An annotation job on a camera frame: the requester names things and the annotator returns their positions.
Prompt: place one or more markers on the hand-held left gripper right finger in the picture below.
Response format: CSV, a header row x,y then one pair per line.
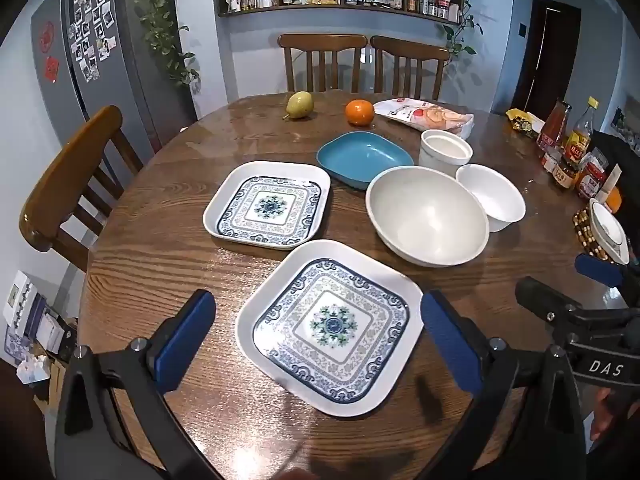
x,y
450,345

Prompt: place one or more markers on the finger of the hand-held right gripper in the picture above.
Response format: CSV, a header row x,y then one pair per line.
x,y
550,305
600,269

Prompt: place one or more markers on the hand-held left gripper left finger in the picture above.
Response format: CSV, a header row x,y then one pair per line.
x,y
185,340

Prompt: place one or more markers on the blue patterned square plate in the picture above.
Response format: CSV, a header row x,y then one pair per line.
x,y
330,327
267,205

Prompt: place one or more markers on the small white bowl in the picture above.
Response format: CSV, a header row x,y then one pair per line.
x,y
492,197

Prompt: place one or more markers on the large white bowl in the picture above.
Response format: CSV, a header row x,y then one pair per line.
x,y
425,215

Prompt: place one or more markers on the white straight-sided bowl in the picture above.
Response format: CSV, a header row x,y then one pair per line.
x,y
445,152

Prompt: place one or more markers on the person's right hand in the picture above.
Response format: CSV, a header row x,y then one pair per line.
x,y
607,410

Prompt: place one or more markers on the white rimmed plate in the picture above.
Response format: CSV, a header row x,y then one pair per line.
x,y
607,230

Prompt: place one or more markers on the small orange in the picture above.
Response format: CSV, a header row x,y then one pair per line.
x,y
612,201

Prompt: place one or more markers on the red sauce jar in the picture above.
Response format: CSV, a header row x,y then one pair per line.
x,y
591,177

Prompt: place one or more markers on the beige carton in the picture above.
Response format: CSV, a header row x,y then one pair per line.
x,y
611,177

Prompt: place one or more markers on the brown sauce jar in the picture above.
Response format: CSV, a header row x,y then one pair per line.
x,y
565,175

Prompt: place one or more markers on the black cloth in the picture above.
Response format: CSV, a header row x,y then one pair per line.
x,y
627,160

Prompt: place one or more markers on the small white-lidded jar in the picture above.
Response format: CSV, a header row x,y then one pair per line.
x,y
550,160

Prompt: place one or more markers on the black box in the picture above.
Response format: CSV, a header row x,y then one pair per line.
x,y
64,340

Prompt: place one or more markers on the yellow-capped bottle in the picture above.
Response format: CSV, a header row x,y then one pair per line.
x,y
582,135

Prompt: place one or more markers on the cardboard box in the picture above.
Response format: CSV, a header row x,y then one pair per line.
x,y
42,377

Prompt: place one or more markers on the red sauce bottle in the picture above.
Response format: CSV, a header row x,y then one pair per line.
x,y
552,127

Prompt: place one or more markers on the yellow snack packet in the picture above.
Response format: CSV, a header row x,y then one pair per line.
x,y
522,122

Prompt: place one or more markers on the blue patterned box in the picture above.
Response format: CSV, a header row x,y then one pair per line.
x,y
17,345

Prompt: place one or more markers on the wooden chair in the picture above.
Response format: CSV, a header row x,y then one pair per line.
x,y
410,50
320,45
65,180

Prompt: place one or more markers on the dark wooden door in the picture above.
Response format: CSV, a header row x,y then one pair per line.
x,y
547,55

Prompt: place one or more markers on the white snack bag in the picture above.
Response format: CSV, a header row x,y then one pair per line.
x,y
425,116

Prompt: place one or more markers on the grey refrigerator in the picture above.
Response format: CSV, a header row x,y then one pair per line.
x,y
130,85

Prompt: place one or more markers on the green pear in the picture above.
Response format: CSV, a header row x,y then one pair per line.
x,y
300,105

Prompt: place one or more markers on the trailing vine plant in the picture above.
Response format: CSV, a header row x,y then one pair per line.
x,y
462,35
160,20

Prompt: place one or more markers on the cluster of photo magnets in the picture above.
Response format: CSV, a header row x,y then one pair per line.
x,y
90,25

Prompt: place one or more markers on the red paper decoration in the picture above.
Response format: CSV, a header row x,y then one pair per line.
x,y
47,37

